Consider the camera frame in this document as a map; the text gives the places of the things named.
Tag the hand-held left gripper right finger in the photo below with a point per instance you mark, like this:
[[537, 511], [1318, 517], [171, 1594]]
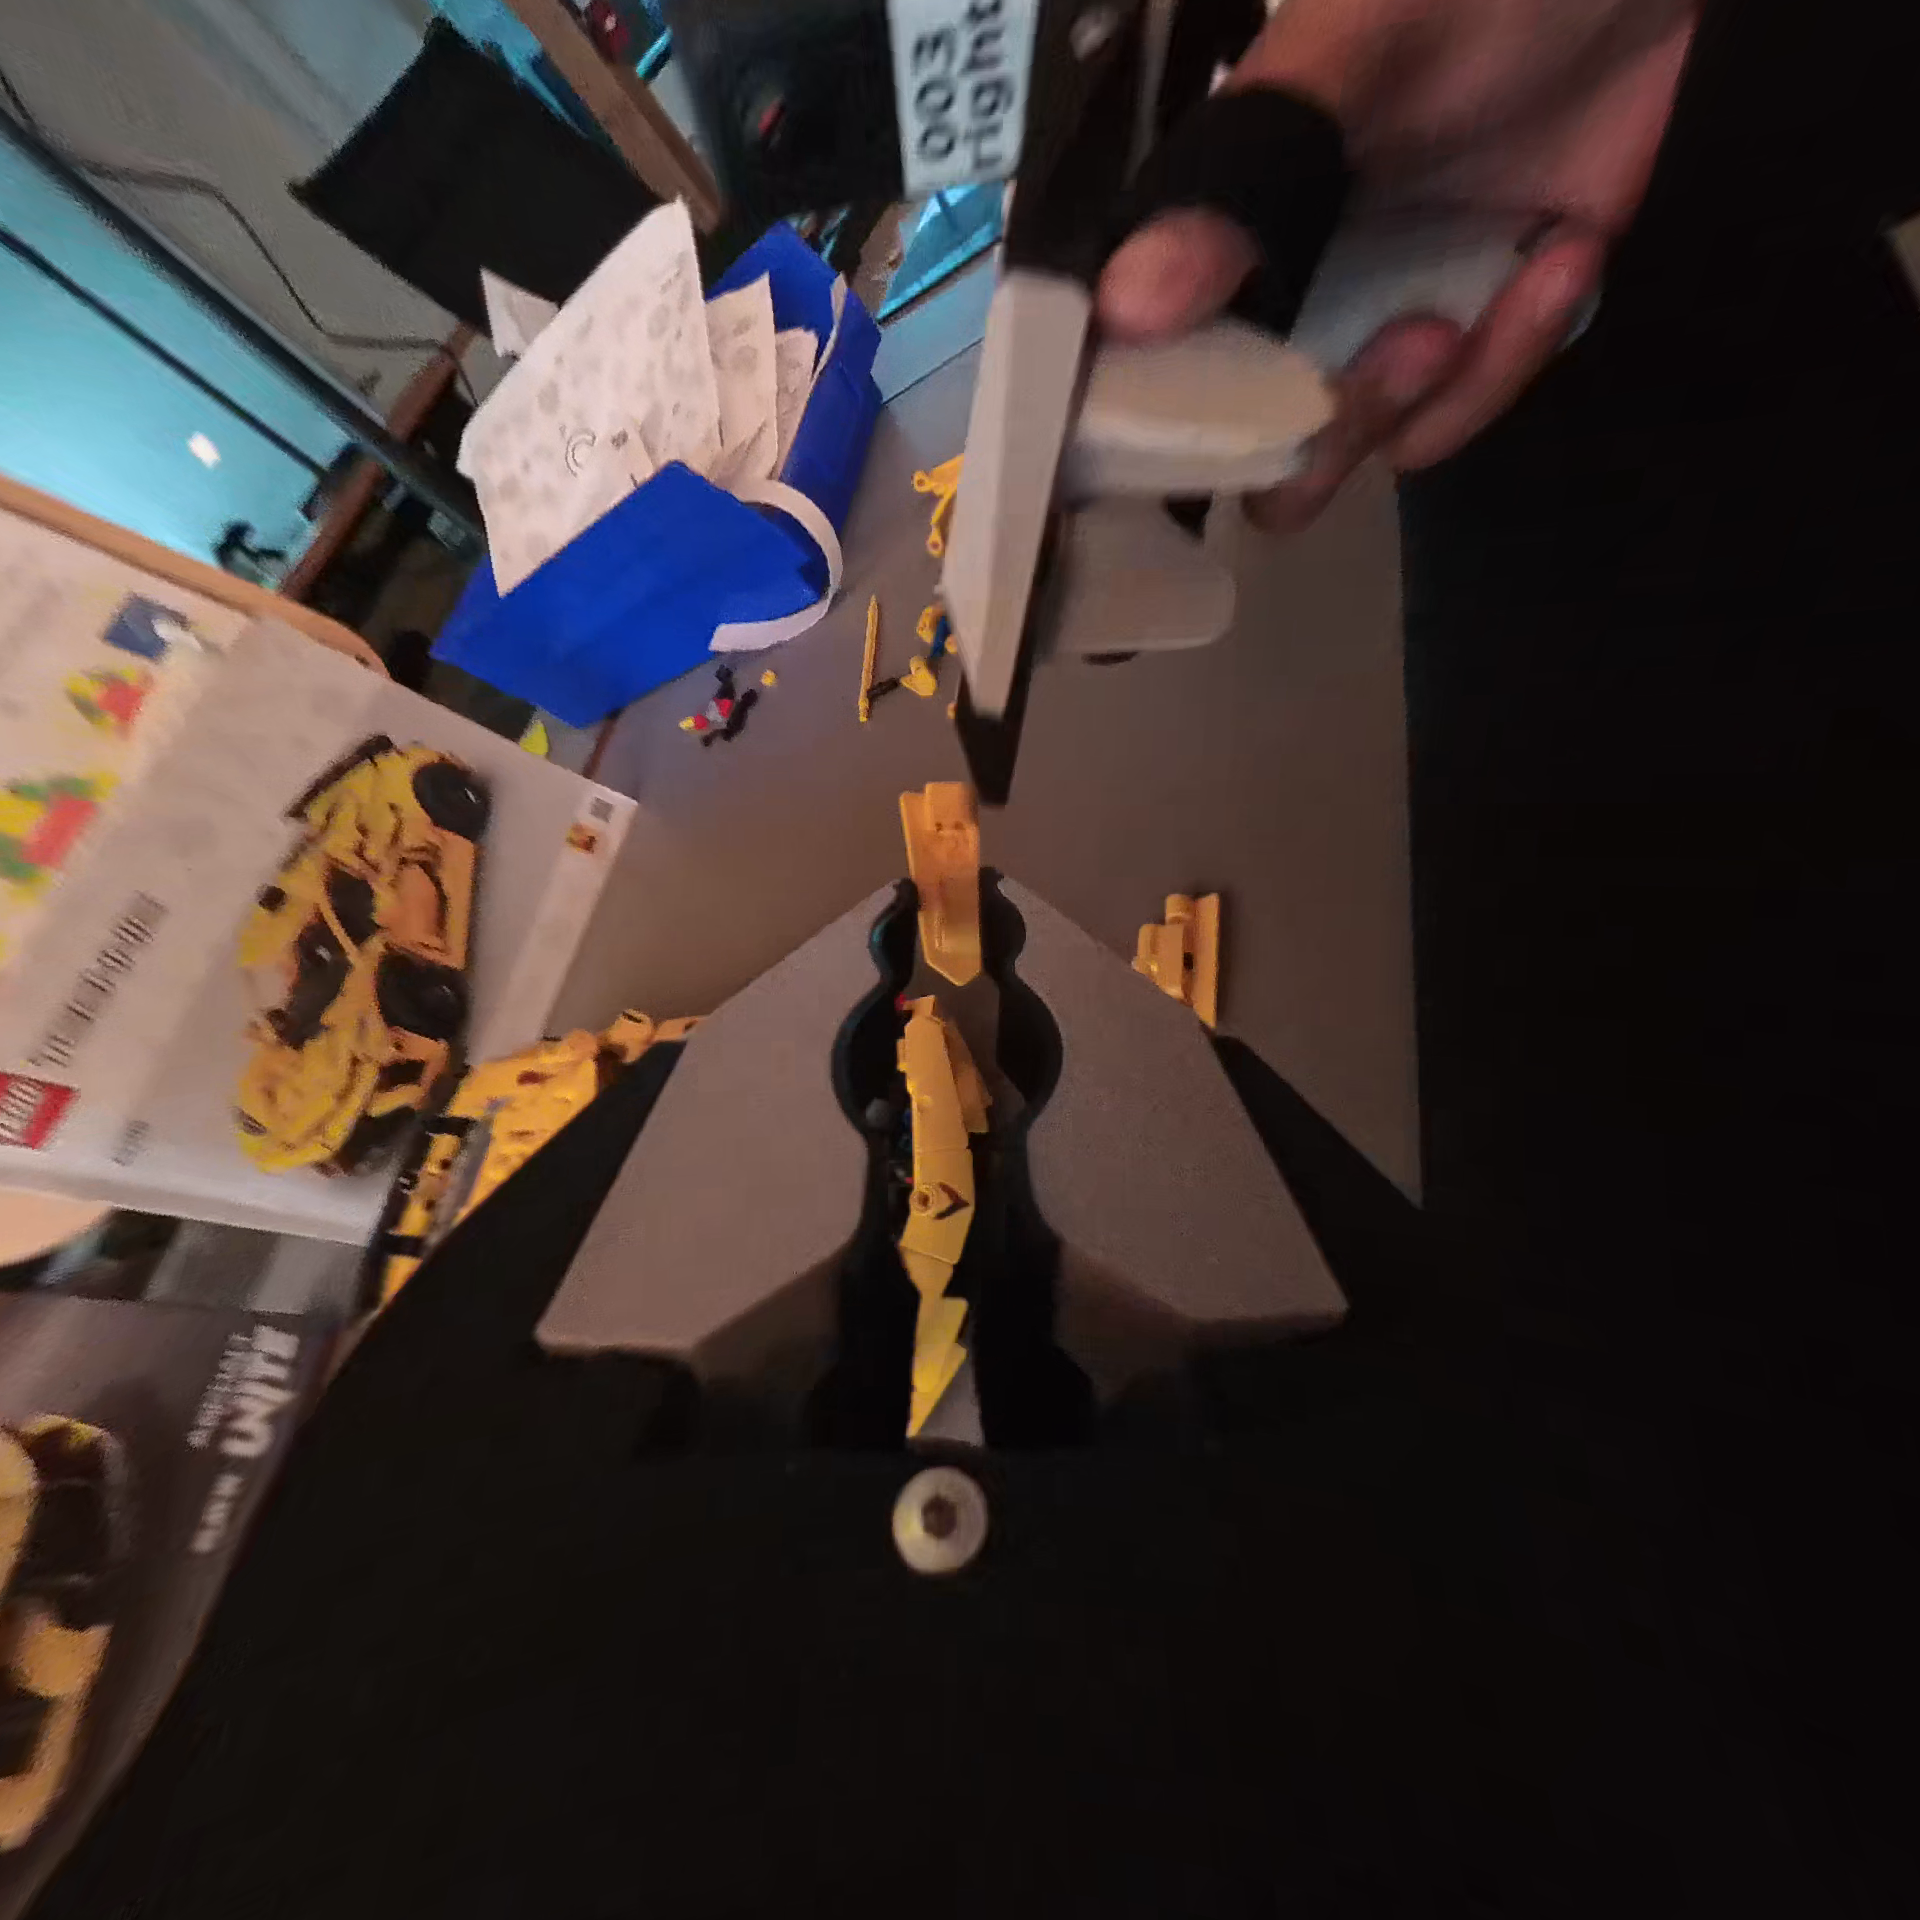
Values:
[[1186, 1187]]

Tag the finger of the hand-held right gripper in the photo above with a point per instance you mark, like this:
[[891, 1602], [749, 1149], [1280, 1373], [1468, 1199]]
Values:
[[1015, 496]]

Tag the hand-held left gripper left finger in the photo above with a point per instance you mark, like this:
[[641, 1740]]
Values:
[[721, 1187]]

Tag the yellow brick toy car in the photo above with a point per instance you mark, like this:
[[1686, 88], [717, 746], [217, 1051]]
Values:
[[939, 1199]]

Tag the yellow perforated brick piece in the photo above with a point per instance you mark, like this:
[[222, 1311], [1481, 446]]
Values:
[[1186, 960]]

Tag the yellow curved panel piece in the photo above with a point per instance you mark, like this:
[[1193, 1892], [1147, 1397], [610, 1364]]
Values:
[[945, 870]]

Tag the person's right forearm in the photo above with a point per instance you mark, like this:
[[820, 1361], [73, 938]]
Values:
[[1799, 225]]

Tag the person's right hand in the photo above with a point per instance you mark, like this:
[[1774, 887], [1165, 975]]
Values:
[[1502, 107]]

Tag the white paper strip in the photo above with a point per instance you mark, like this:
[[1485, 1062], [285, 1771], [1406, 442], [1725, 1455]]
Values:
[[828, 562]]

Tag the pile of small brick pieces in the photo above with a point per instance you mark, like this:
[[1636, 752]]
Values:
[[921, 678]]

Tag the yellow axle stick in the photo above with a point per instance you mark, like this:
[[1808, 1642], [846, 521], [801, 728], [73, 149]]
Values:
[[870, 660]]

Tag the heap of dark pins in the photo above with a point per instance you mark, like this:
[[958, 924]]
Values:
[[726, 718]]

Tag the blue plastic bin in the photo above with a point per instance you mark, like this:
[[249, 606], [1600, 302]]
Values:
[[629, 602]]

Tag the white printed paper bag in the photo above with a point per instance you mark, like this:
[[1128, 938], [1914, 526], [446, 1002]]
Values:
[[601, 390]]

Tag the white instruction booklet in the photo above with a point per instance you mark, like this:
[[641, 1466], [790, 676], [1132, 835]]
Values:
[[181, 931]]

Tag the black upright panel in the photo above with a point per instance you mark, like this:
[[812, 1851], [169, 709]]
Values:
[[480, 194]]

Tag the dark toy car box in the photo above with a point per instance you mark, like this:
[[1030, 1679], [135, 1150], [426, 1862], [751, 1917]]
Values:
[[150, 1427]]

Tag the leaflet with colourful pictures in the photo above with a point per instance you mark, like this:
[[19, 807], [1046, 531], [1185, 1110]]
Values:
[[61, 721]]

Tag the yellow curved frame piece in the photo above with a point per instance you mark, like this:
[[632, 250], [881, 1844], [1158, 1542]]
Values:
[[943, 496]]

